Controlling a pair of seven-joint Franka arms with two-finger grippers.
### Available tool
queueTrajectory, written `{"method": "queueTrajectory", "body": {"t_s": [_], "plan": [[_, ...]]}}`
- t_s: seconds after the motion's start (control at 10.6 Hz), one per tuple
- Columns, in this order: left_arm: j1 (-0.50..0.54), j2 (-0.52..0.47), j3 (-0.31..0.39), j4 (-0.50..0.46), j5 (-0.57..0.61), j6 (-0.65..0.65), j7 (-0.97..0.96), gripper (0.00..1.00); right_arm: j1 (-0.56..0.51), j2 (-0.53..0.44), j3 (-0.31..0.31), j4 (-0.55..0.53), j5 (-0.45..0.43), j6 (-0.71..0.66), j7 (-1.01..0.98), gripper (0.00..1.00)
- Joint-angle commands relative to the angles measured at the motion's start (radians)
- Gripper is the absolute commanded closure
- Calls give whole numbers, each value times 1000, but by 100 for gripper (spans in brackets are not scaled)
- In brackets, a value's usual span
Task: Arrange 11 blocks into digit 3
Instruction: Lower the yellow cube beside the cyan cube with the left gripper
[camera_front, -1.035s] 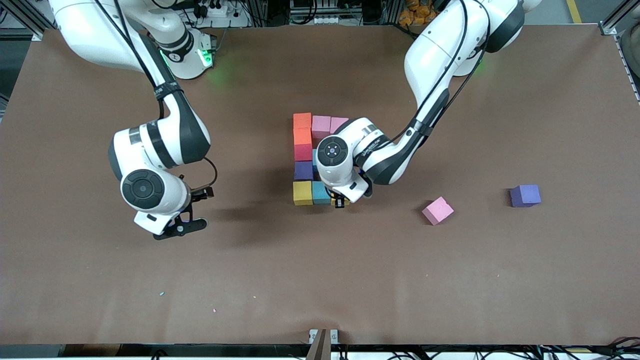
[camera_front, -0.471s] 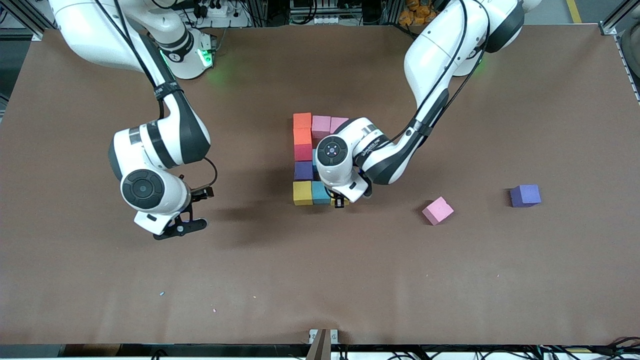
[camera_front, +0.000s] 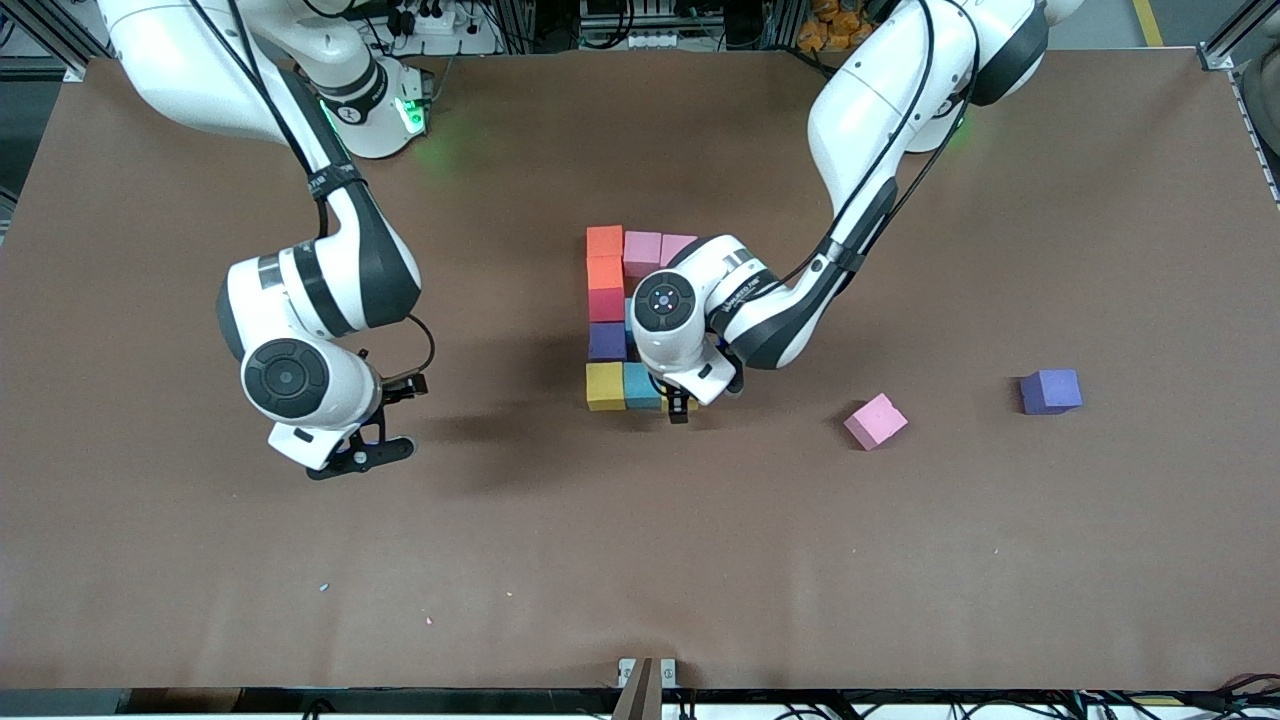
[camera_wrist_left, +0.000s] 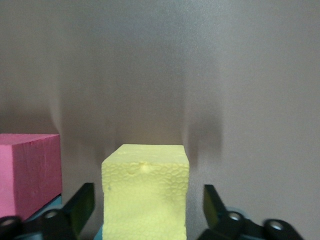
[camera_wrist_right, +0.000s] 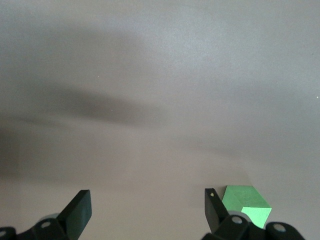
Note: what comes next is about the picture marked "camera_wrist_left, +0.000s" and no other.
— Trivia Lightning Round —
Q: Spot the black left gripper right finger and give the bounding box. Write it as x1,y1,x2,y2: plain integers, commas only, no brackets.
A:
198,184,305,240

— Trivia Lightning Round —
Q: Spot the red foam cube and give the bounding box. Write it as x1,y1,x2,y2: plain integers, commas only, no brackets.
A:
0,133,63,221

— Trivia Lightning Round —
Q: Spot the blue foam cube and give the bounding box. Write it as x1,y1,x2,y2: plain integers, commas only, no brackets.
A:
93,223,105,240
24,192,63,221

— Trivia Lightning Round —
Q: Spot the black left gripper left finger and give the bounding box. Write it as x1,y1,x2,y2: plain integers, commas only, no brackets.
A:
0,182,96,240

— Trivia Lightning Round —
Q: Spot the yellow foam cube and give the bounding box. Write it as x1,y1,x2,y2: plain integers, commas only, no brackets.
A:
100,143,190,240

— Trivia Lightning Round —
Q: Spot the brown table cover sheet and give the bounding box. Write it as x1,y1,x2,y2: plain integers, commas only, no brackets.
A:
0,0,320,240

